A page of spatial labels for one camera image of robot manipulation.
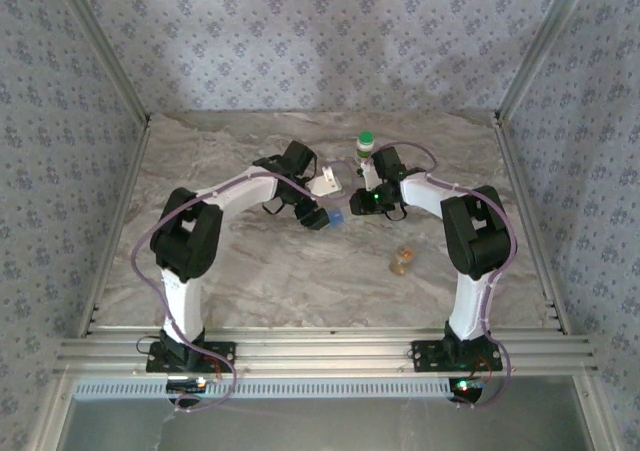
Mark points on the white bottle green cap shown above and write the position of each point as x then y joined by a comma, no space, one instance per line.
365,146

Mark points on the blue clear pill organizer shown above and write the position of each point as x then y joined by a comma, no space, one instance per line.
336,217

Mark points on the clear bottle amber pills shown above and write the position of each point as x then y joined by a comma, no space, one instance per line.
401,261

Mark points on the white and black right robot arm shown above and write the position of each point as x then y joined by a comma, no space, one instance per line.
472,301

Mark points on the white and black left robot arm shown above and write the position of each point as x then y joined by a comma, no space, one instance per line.
182,301

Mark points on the small black control board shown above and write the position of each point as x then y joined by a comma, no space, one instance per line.
187,385
465,387

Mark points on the grey metal sheet panel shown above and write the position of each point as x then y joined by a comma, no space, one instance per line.
325,426

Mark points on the aluminium table side rail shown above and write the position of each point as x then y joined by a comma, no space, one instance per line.
115,231
514,171

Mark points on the aluminium frame corner post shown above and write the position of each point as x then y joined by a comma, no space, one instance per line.
104,46
539,46

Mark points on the aluminium frame cross rail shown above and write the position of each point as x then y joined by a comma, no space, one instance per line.
325,351

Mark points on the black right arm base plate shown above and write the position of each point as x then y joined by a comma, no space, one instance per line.
425,356

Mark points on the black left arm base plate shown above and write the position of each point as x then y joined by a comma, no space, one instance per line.
220,353

